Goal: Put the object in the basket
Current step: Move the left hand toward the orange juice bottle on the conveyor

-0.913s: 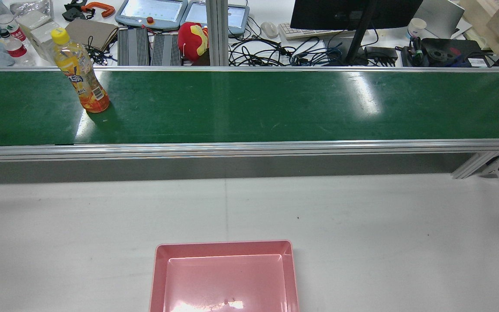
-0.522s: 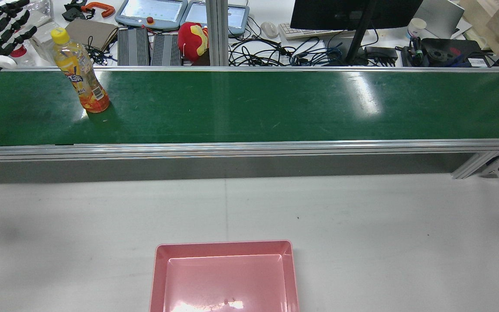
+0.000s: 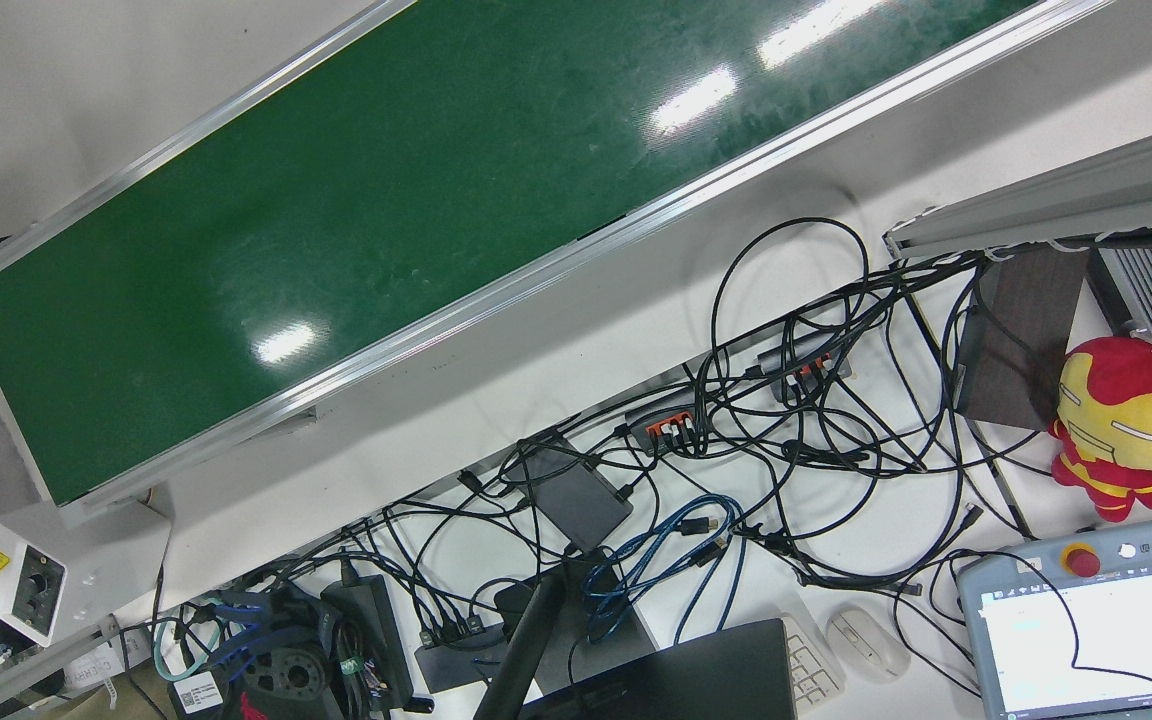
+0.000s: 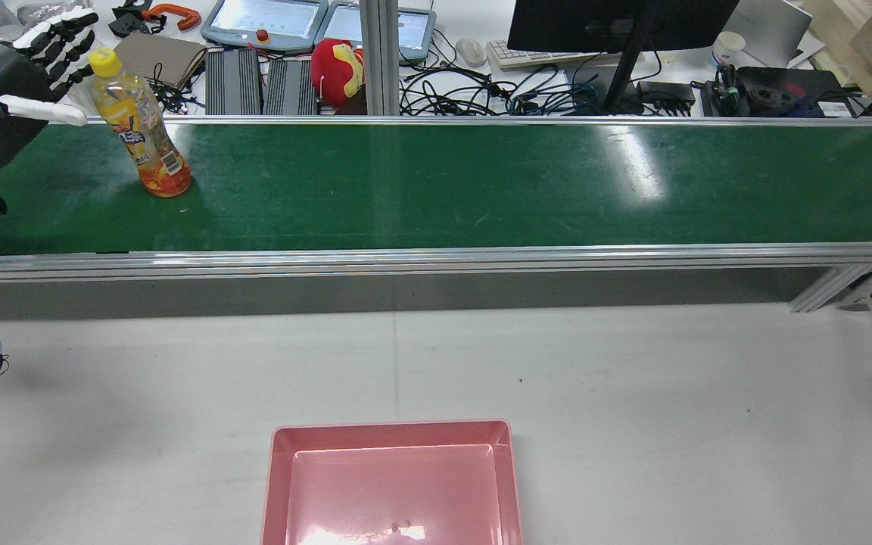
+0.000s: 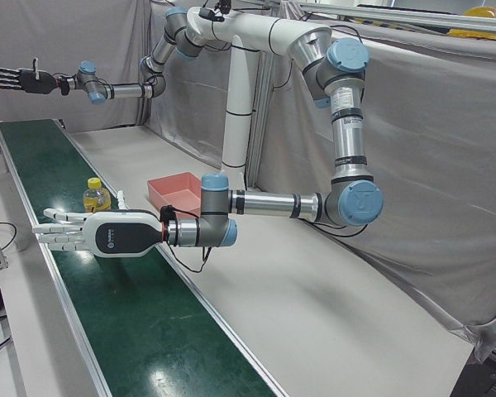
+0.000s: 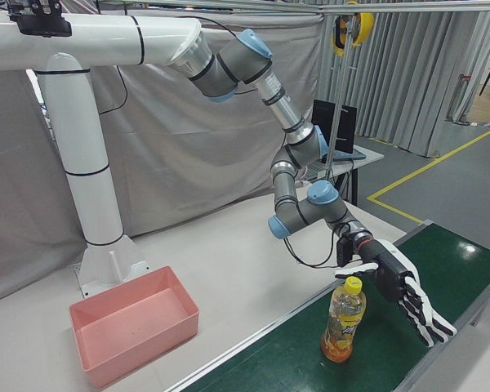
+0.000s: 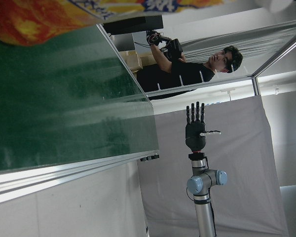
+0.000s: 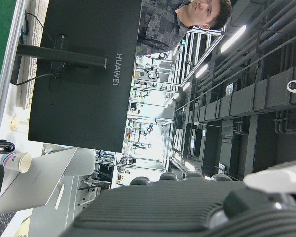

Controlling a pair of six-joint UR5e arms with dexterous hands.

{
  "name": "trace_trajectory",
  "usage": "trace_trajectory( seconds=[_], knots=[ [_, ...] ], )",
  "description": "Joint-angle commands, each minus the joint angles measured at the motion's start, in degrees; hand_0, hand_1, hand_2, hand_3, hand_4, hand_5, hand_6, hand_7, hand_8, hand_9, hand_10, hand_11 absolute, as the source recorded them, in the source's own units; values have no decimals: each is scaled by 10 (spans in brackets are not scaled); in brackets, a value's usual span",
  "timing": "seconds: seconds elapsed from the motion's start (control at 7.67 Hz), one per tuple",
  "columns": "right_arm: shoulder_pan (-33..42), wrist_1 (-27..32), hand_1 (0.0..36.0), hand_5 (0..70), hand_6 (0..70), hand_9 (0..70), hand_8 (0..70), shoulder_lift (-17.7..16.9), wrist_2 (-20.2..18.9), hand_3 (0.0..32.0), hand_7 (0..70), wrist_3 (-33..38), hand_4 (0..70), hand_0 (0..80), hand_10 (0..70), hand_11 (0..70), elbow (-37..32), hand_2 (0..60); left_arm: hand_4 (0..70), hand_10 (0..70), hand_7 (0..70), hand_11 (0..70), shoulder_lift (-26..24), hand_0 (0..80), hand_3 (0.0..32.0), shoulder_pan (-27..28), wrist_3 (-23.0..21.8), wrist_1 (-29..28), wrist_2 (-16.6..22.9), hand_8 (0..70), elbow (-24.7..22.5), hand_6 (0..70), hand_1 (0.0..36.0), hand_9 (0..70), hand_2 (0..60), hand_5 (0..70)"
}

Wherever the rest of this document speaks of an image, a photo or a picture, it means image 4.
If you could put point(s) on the orange juice bottle yellow cap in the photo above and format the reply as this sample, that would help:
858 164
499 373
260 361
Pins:
141 129

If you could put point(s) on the grey teach pendant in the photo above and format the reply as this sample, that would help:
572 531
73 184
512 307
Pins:
417 30
266 19

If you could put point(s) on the cardboard boxes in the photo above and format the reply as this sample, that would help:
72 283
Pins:
871 38

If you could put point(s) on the black device with label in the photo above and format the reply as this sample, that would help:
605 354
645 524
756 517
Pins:
777 91

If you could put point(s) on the black finned box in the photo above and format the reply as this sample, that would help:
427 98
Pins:
291 87
233 83

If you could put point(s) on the orange black clamp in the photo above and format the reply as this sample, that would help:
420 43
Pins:
175 15

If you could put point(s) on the black docking hub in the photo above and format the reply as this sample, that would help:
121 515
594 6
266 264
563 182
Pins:
667 92

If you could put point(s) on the white computer mouse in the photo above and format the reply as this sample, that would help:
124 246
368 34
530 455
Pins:
471 51

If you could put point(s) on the white keyboard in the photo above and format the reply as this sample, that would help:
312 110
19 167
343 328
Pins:
534 57

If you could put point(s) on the white paper cup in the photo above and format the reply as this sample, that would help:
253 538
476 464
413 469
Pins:
728 49

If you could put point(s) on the grey laptop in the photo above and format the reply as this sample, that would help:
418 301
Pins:
773 26

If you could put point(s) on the brown notebook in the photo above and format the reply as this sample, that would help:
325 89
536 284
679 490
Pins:
160 60

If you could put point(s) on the black monitor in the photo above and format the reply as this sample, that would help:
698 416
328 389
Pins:
595 23

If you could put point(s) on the pink plastic basket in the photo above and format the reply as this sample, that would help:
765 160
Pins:
390 484

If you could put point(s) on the aluminium profile post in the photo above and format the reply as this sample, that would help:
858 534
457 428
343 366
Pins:
379 57

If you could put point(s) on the green belt conveyor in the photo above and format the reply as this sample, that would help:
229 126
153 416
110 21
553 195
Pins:
436 182

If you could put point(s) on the black monitor stand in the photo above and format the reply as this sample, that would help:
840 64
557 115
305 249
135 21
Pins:
625 72

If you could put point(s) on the red yellow plush toy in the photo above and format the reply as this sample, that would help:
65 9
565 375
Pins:
336 72

